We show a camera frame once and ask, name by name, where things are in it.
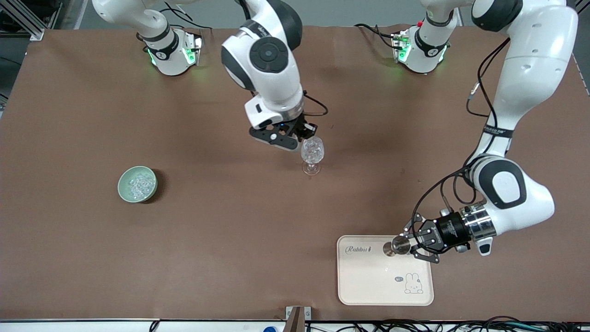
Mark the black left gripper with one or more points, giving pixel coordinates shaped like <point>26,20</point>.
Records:
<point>448,229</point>

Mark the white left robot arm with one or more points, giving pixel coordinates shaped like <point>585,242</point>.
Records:
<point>530,69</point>

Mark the base connector box green light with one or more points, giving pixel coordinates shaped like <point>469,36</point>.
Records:
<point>192,48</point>
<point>401,46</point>

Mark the heap of clear ice cubes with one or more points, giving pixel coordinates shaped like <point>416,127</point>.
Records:
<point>140,185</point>

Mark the aluminium frame profile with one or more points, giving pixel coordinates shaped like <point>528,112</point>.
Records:
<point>25,20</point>

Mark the cream rabbit print tray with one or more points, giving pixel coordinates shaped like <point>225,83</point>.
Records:
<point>368,281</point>

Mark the mint green bowl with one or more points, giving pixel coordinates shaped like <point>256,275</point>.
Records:
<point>123,191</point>

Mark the brown table mat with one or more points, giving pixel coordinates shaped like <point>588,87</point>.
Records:
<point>184,253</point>

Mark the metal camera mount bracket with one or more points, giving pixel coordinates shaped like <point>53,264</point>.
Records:
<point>290,311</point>

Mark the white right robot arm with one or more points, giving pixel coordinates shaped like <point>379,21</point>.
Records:
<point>267,55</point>

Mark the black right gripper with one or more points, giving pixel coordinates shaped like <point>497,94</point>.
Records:
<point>298,126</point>

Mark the clear cut wine glass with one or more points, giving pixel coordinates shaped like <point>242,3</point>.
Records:
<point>312,154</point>

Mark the steel double jigger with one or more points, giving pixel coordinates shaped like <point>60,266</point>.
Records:
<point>397,246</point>

